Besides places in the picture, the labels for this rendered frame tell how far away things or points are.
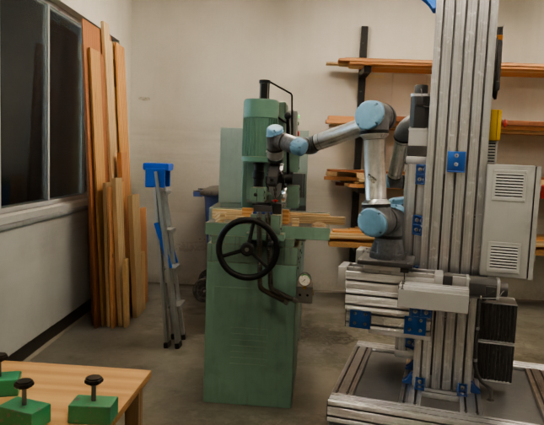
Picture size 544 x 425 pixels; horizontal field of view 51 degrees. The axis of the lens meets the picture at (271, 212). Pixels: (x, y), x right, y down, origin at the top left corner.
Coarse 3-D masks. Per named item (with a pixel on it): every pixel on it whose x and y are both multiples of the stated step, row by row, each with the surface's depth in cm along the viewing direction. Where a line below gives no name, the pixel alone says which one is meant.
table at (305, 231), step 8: (208, 224) 276; (216, 224) 275; (224, 224) 275; (240, 224) 274; (248, 224) 274; (288, 224) 278; (304, 224) 281; (328, 224) 285; (208, 232) 276; (216, 232) 276; (232, 232) 275; (240, 232) 275; (248, 232) 268; (288, 232) 273; (296, 232) 272; (304, 232) 272; (312, 232) 272; (320, 232) 271; (328, 232) 271; (280, 240) 264
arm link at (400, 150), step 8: (408, 120) 281; (400, 128) 284; (400, 136) 285; (408, 136) 283; (400, 144) 289; (392, 152) 298; (400, 152) 293; (392, 160) 300; (400, 160) 297; (392, 168) 303; (400, 168) 301; (392, 176) 306; (400, 176) 307; (392, 184) 310; (400, 184) 310
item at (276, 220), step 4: (252, 212) 269; (252, 216) 264; (264, 216) 263; (272, 216) 263; (276, 216) 263; (280, 216) 263; (264, 220) 263; (272, 220) 263; (276, 220) 263; (280, 220) 263; (272, 224) 263; (276, 224) 263; (280, 224) 264; (272, 228) 263; (276, 228) 263; (280, 228) 266; (264, 232) 264; (276, 232) 264; (280, 232) 267
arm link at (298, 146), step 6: (282, 138) 249; (288, 138) 248; (294, 138) 247; (300, 138) 247; (282, 144) 249; (288, 144) 247; (294, 144) 246; (300, 144) 245; (306, 144) 248; (288, 150) 248; (294, 150) 246; (300, 150) 246; (306, 150) 250
